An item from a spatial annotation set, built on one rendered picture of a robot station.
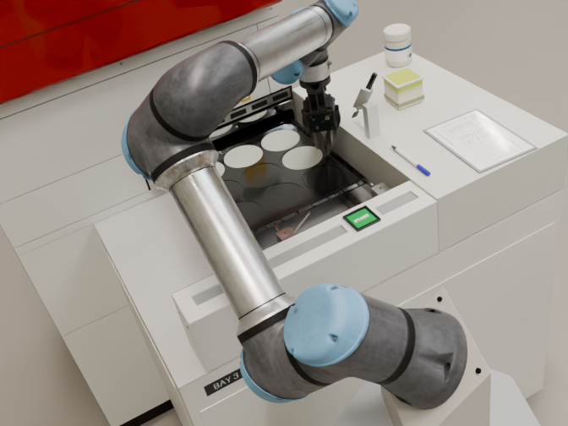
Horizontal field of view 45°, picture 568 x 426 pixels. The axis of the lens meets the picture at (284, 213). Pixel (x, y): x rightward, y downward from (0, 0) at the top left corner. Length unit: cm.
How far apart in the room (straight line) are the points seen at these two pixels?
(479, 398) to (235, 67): 60
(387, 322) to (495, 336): 90
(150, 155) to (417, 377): 53
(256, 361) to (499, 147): 76
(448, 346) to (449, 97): 85
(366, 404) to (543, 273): 73
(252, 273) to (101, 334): 104
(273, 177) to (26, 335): 152
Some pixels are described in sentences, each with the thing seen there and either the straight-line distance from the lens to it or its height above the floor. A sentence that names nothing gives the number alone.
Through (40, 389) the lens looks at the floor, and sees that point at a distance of 267.
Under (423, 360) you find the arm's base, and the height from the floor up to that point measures 105.
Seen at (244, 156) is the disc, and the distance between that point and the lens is 175.
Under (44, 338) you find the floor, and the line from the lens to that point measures 284.
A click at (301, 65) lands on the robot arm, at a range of 140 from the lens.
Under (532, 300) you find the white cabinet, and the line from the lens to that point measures 186.
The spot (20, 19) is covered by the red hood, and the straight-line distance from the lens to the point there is 154.
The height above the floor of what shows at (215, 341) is 89.
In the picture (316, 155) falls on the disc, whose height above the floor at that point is 90.
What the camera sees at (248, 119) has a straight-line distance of 183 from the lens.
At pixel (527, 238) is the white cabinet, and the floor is 73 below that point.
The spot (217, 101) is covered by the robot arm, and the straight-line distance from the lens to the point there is 105.
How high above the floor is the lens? 184
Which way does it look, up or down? 38 degrees down
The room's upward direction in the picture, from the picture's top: 12 degrees counter-clockwise
